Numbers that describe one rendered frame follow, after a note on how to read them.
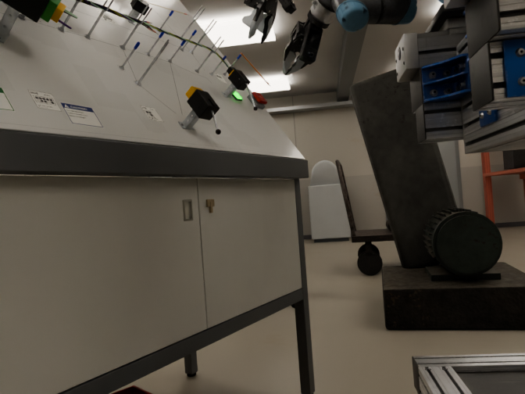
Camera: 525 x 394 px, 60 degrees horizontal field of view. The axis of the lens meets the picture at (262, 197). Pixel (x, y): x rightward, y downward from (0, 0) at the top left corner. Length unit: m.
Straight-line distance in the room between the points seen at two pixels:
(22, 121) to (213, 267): 0.62
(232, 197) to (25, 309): 0.66
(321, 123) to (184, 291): 7.54
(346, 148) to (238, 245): 7.25
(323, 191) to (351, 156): 1.16
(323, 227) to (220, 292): 6.42
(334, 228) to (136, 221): 6.71
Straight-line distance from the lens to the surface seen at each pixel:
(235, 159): 1.28
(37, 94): 0.98
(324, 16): 1.39
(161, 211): 1.10
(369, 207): 8.48
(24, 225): 0.89
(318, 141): 8.52
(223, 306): 1.29
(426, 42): 1.27
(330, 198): 7.63
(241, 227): 1.36
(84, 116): 0.99
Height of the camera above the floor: 0.72
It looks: 1 degrees up
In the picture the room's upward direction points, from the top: 4 degrees counter-clockwise
